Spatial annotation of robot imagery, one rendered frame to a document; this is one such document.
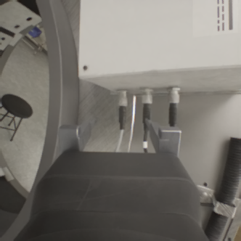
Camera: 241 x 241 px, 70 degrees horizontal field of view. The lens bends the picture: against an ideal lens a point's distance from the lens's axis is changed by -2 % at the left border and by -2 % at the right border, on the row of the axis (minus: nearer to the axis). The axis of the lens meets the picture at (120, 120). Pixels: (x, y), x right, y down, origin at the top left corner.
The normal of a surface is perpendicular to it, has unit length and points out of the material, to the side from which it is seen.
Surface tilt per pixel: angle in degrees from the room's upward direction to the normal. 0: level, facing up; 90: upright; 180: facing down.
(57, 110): 90
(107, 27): 90
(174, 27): 90
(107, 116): 90
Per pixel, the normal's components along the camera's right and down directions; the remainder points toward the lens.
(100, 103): -0.35, 0.00
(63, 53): 0.93, -0.15
